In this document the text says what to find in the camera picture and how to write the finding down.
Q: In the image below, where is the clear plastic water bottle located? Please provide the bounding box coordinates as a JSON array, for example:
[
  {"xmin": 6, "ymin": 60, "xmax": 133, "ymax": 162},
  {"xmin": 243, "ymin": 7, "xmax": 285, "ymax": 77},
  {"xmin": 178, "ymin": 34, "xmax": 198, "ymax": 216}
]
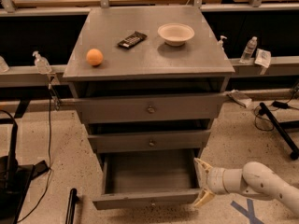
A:
[{"xmin": 240, "ymin": 36, "xmax": 257, "ymax": 63}]

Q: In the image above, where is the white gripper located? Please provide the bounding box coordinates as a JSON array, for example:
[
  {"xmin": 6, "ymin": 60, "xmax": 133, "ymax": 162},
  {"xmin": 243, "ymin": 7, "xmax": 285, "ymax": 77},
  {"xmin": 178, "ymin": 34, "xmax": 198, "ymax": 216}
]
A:
[{"xmin": 193, "ymin": 158, "xmax": 242, "ymax": 207}]

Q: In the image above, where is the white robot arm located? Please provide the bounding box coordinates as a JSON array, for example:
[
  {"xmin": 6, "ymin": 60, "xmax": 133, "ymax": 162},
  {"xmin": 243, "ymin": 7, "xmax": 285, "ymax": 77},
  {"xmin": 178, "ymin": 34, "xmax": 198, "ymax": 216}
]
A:
[{"xmin": 193, "ymin": 158, "xmax": 299, "ymax": 216}]

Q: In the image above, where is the black tube on floor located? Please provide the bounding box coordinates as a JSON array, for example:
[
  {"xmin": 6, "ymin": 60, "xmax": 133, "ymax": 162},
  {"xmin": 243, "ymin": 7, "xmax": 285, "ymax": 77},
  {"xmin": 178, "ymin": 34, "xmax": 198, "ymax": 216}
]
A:
[{"xmin": 65, "ymin": 188, "xmax": 78, "ymax": 224}]

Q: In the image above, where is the grey bottom drawer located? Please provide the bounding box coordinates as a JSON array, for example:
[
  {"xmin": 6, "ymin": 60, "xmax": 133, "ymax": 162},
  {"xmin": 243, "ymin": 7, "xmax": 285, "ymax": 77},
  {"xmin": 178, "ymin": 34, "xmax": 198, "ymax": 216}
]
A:
[{"xmin": 93, "ymin": 149, "xmax": 201, "ymax": 210}]

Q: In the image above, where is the black stand leg right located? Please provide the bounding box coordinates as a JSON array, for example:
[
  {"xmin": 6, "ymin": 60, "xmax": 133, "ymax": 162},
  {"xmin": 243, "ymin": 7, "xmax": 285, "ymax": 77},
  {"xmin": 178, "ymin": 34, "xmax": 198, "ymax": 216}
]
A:
[{"xmin": 259, "ymin": 103, "xmax": 299, "ymax": 161}]

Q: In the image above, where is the orange ball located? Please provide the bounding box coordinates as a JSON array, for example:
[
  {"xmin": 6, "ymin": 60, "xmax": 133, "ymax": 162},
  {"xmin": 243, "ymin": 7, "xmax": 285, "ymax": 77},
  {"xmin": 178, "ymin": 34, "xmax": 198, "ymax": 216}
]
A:
[{"xmin": 86, "ymin": 49, "xmax": 104, "ymax": 66}]

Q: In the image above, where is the small white pump bottle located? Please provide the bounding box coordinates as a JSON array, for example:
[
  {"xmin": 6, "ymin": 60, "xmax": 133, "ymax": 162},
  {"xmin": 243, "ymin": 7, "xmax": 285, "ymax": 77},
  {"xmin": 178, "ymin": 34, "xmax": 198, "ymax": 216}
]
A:
[{"xmin": 218, "ymin": 35, "xmax": 227, "ymax": 50}]

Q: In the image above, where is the grey drawer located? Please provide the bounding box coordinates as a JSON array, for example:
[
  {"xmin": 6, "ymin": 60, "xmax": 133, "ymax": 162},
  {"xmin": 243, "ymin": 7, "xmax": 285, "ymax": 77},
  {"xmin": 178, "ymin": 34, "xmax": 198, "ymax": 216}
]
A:
[
  {"xmin": 88, "ymin": 131, "xmax": 210, "ymax": 153},
  {"xmin": 93, "ymin": 149, "xmax": 201, "ymax": 210},
  {"xmin": 75, "ymin": 93, "xmax": 227, "ymax": 124}
]

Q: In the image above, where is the grey top drawer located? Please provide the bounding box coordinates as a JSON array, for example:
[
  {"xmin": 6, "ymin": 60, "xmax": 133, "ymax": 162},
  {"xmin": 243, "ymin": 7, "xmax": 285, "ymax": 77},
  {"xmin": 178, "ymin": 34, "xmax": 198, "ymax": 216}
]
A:
[{"xmin": 75, "ymin": 93, "xmax": 227, "ymax": 124}]

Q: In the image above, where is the clear sanitizer pump bottle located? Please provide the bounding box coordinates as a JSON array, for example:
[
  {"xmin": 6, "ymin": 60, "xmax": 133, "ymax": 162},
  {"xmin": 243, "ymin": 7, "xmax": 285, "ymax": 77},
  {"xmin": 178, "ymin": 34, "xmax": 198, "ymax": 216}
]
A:
[{"xmin": 33, "ymin": 50, "xmax": 52, "ymax": 75}]

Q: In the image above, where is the blue tape cross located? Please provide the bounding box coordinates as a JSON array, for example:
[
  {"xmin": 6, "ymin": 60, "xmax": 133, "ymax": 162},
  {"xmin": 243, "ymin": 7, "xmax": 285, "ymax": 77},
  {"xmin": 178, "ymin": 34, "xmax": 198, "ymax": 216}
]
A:
[{"xmin": 231, "ymin": 199, "xmax": 264, "ymax": 224}]

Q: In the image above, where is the folded packet on rail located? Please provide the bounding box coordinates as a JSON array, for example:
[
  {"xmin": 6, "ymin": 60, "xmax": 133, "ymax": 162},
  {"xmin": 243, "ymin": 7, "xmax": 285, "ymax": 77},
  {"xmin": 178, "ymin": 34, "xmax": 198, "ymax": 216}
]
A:
[{"xmin": 228, "ymin": 90, "xmax": 252, "ymax": 107}]

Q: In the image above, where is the black cable left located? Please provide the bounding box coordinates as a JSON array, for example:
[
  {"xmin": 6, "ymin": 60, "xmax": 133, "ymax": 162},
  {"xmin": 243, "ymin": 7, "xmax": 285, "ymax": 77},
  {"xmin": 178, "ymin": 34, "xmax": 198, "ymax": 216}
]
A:
[{"xmin": 17, "ymin": 83, "xmax": 56, "ymax": 224}]

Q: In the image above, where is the black power adapter cable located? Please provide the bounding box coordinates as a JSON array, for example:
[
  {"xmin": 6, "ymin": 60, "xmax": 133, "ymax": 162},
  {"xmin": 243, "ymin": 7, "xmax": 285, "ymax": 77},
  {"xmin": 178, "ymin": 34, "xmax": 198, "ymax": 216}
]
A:
[{"xmin": 253, "ymin": 87, "xmax": 299, "ymax": 133}]

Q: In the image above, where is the white wipes packet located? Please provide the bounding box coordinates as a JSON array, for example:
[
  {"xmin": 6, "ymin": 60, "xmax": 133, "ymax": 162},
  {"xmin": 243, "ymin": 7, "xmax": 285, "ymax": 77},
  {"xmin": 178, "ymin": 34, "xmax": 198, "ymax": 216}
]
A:
[{"xmin": 254, "ymin": 49, "xmax": 271, "ymax": 68}]

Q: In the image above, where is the white paper bowl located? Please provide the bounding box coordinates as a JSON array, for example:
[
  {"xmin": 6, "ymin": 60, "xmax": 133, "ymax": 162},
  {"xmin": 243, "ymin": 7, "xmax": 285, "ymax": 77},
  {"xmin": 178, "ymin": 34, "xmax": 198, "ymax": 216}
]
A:
[{"xmin": 158, "ymin": 23, "xmax": 194, "ymax": 47}]

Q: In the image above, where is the grey middle drawer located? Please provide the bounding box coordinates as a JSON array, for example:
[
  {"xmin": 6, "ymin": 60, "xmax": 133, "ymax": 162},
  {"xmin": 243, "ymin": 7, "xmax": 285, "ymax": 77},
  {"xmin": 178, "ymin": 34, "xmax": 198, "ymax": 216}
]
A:
[{"xmin": 88, "ymin": 131, "xmax": 210, "ymax": 153}]

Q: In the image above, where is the grey wooden drawer cabinet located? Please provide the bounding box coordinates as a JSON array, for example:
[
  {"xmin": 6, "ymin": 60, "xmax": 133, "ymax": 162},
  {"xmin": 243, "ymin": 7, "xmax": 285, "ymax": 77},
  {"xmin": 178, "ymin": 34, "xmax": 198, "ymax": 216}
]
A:
[{"xmin": 63, "ymin": 5, "xmax": 235, "ymax": 166}]

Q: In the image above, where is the black equipment base left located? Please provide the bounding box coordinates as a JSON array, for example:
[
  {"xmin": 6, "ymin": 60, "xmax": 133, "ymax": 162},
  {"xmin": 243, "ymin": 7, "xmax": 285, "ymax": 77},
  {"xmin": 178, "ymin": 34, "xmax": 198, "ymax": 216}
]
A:
[{"xmin": 0, "ymin": 110, "xmax": 50, "ymax": 224}]

